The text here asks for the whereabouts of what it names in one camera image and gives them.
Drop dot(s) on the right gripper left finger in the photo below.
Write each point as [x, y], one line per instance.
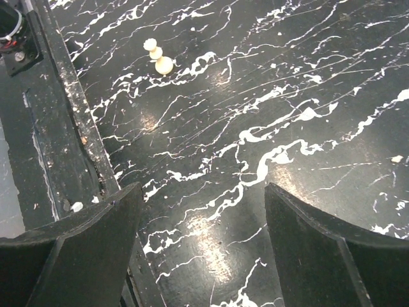
[80, 260]

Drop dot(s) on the small beige adapter piece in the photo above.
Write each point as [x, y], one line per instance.
[163, 64]

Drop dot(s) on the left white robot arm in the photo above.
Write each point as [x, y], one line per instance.
[20, 48]

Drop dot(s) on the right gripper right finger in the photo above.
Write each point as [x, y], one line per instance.
[322, 260]

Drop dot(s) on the black marbled table mat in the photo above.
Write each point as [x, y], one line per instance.
[309, 95]

